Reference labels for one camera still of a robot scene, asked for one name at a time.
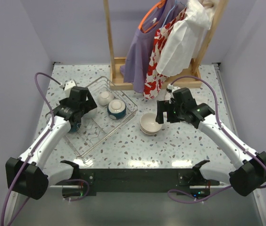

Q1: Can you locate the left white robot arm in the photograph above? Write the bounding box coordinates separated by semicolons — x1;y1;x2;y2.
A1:
5;86;97;200

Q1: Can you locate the purple shirt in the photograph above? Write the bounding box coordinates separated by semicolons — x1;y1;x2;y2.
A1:
120;0;179;93

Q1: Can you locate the white hanging garment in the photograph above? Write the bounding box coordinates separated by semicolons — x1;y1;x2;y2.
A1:
156;0;219;77

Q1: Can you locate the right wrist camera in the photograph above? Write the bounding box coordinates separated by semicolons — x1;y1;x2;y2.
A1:
165;84;180;101

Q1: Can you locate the white ribbed bowl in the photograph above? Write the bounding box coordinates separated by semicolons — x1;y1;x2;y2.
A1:
83;108;97;119

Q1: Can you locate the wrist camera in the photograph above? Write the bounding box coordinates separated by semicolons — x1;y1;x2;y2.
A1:
59;80;76;92
165;84;180;101

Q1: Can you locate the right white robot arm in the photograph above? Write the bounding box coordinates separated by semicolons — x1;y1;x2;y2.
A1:
156;85;266;196

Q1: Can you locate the red bowl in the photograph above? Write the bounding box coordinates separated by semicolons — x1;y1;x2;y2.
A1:
142;130;158;136

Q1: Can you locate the orange hanger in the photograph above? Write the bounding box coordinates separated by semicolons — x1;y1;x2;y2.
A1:
138;0;168;33

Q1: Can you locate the blue hanger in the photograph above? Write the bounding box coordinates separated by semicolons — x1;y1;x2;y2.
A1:
162;0;186;27

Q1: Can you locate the teal and white bowl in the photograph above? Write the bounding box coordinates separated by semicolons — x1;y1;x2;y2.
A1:
107;99;126;120

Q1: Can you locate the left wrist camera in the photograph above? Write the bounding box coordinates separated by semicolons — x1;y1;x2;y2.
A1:
59;80;76;92

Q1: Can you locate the wooden clothes rack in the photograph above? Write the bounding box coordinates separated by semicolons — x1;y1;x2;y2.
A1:
103;0;230;91

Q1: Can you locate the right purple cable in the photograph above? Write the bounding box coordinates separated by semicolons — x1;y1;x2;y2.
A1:
167;75;266;202

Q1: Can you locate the blue floral bowl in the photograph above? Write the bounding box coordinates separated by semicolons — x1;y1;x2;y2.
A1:
69;121;82;133

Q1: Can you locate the folded white cloth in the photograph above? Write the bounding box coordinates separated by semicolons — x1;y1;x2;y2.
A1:
164;89;173;103

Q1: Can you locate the beige bowl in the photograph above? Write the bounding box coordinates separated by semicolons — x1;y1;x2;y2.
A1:
140;113;162;132

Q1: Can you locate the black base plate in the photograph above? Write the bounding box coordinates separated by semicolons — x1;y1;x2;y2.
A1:
61;168;220;198

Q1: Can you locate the wire dish rack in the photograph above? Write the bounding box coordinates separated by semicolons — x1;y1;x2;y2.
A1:
45;75;138;164

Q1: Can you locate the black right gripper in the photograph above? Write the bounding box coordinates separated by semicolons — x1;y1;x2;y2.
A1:
156;100;185;124

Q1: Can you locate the red white floral garment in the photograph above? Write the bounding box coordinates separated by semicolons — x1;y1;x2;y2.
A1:
143;7;187;99

